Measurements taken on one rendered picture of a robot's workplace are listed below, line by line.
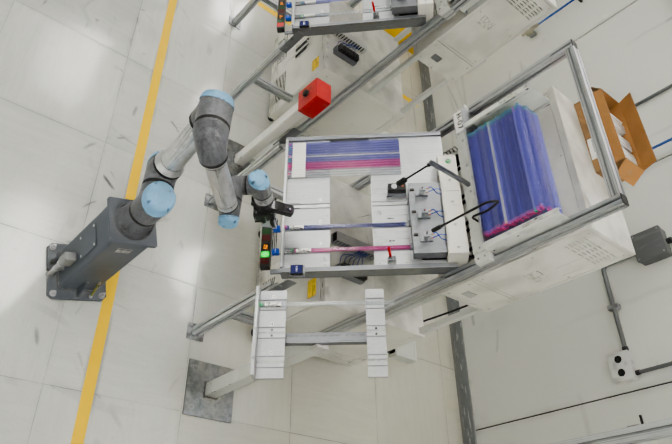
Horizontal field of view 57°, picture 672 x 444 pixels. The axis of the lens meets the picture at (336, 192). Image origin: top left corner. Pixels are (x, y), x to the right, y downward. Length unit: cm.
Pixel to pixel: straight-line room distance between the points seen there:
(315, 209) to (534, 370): 189
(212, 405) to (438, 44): 219
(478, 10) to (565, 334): 190
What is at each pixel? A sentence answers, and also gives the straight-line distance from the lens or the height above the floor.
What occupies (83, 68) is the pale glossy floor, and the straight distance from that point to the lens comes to 352.
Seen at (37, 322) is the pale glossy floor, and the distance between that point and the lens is 283.
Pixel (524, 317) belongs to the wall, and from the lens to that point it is 413.
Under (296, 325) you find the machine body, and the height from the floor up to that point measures 33.
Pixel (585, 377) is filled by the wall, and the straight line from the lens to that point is 384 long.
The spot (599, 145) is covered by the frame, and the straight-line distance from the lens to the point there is 239.
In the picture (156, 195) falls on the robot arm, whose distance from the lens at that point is 230.
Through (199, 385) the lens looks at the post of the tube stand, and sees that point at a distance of 304.
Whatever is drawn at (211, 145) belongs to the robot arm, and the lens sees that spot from 201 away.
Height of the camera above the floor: 257
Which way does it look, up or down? 38 degrees down
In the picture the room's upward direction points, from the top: 56 degrees clockwise
